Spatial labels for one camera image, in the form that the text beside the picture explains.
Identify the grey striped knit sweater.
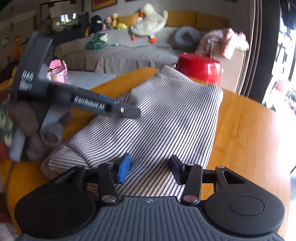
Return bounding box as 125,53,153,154
41,66,223,197

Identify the person's left hand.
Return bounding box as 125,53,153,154
6,101,72,162

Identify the pink toy box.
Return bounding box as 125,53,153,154
47,59,68,83

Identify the grey covered sofa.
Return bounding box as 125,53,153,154
55,26,209,76

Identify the green clothing pile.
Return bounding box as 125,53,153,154
85,32,108,51

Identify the yellow cushion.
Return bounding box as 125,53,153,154
117,12,139,28

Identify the white goose plush toy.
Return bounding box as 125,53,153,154
130,4,168,44

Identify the grey neck pillow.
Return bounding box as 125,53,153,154
171,26,202,52

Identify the red round stool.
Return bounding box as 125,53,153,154
176,53,223,85

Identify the beige cardboard box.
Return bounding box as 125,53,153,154
212,45,245,93

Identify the pink crumpled blanket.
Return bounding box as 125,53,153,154
195,28,249,60

